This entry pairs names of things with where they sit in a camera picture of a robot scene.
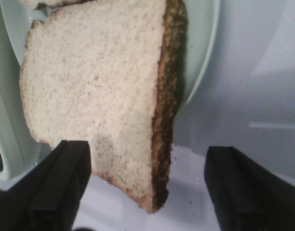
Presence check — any mint green breakfast maker base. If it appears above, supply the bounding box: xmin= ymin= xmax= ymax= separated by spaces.
xmin=0 ymin=4 xmax=41 ymax=182

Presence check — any bread slice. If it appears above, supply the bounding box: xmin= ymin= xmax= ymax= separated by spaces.
xmin=20 ymin=0 xmax=187 ymax=214
xmin=19 ymin=0 xmax=89 ymax=10

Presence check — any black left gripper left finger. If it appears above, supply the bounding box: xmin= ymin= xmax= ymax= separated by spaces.
xmin=0 ymin=141 xmax=91 ymax=231

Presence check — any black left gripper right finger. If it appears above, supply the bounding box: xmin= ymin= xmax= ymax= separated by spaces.
xmin=204 ymin=146 xmax=295 ymax=231

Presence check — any mint green round plate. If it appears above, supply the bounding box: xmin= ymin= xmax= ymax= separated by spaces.
xmin=0 ymin=0 xmax=220 ymax=113

